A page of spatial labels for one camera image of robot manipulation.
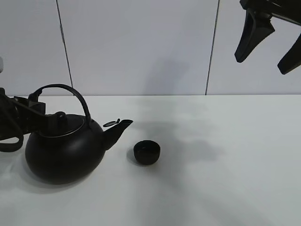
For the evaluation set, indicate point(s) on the black teapot with handle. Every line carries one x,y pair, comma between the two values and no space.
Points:
69,147

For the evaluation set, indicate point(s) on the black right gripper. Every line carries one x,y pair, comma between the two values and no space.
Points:
258,26

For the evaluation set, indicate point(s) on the small black teacup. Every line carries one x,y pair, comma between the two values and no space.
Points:
146,152

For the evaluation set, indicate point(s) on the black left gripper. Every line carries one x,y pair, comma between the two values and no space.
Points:
19,115

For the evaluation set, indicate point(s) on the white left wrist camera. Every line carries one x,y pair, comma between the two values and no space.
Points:
1,65

